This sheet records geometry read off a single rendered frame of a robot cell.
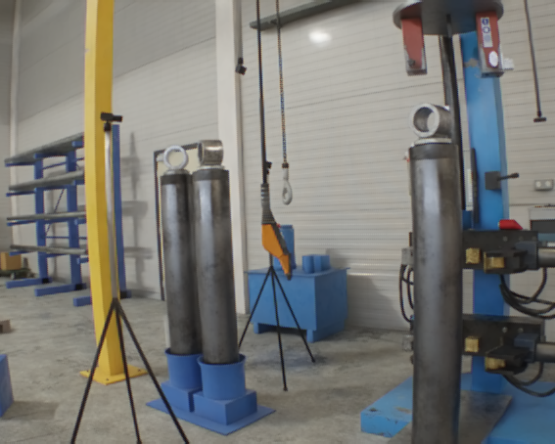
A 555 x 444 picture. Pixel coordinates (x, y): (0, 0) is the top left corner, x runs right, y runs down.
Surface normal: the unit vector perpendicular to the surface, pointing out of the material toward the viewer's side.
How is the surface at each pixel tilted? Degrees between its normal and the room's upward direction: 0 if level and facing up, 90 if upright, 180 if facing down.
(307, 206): 90
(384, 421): 90
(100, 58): 90
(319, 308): 90
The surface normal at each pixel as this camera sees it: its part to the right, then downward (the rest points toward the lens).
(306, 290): -0.63, 0.04
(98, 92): 0.77, -0.02
